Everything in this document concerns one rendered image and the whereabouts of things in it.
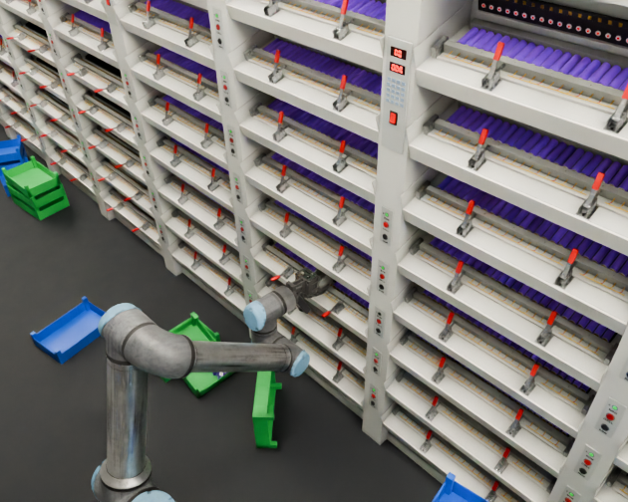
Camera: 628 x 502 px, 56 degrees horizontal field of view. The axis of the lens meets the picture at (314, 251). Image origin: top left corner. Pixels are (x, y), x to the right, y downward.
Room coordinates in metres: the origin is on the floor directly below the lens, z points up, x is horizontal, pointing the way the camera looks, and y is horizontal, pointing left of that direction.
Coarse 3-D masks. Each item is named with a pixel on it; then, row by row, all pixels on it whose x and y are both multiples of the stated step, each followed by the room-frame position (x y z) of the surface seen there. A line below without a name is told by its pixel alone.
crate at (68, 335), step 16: (80, 304) 2.06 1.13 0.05; (64, 320) 1.98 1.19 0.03; (80, 320) 2.00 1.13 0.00; (96, 320) 2.00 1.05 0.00; (32, 336) 1.84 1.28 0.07; (48, 336) 1.90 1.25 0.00; (64, 336) 1.90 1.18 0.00; (80, 336) 1.90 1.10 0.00; (96, 336) 1.89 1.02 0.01; (48, 352) 1.78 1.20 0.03; (64, 352) 1.76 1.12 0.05
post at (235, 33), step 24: (216, 0) 1.83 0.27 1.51; (240, 24) 1.83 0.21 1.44; (216, 48) 1.85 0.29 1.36; (216, 72) 1.86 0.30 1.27; (240, 96) 1.81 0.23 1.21; (240, 144) 1.80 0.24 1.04; (240, 168) 1.81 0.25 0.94; (240, 216) 1.84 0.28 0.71; (240, 240) 1.85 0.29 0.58; (240, 264) 1.87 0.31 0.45
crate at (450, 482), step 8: (448, 480) 0.83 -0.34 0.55; (440, 488) 0.82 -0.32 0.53; (448, 488) 0.83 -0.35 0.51; (456, 488) 0.83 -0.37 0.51; (464, 488) 0.82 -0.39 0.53; (440, 496) 0.81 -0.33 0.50; (448, 496) 0.82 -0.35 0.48; (456, 496) 0.82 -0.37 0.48; (464, 496) 0.81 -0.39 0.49; (472, 496) 0.80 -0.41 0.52
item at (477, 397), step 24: (408, 336) 1.32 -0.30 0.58; (408, 360) 1.25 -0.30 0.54; (432, 360) 1.24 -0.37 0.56; (456, 360) 1.21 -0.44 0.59; (432, 384) 1.16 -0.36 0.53; (456, 384) 1.14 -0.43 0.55; (480, 384) 1.12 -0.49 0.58; (480, 408) 1.06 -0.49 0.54; (504, 408) 1.05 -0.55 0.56; (528, 408) 1.04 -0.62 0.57; (504, 432) 0.98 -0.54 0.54; (528, 432) 0.97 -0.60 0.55; (552, 432) 0.95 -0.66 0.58; (528, 456) 0.92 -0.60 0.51; (552, 456) 0.89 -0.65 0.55
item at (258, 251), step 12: (264, 240) 1.84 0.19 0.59; (252, 252) 1.80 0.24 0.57; (264, 252) 1.81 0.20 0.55; (264, 264) 1.75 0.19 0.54; (276, 264) 1.74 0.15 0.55; (312, 300) 1.56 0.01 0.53; (324, 300) 1.54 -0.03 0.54; (336, 300) 1.53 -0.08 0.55; (324, 312) 1.52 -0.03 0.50; (348, 312) 1.47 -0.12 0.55; (348, 324) 1.42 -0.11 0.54; (360, 324) 1.42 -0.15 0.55; (360, 336) 1.39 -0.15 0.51
